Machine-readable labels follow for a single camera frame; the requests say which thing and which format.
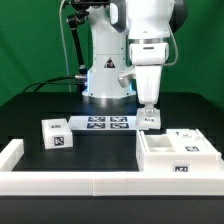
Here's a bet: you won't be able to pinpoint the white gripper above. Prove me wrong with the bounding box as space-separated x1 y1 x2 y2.
129 42 169 117

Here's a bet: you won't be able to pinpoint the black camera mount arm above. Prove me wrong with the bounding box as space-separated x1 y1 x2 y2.
66 0 111 76

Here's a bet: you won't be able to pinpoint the black cables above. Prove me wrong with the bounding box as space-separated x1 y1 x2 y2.
22 75 88 94

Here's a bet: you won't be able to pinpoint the white cabinet body box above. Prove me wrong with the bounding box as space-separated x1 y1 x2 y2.
136 131 224 173

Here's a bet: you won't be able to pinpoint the grey cable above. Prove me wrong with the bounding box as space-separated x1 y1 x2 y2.
58 0 73 94

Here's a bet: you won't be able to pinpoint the white cabinet top block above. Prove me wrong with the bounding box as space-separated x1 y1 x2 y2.
41 118 73 149

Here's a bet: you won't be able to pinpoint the white marker base plate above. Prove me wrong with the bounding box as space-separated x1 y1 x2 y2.
68 116 136 131

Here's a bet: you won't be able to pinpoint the white U-shaped fence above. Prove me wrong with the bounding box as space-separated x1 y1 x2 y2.
0 139 224 196

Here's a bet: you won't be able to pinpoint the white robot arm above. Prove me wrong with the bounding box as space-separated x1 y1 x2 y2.
83 0 187 120

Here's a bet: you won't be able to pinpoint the white cabinet door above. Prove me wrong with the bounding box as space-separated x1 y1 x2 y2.
166 129 214 154
136 110 161 129

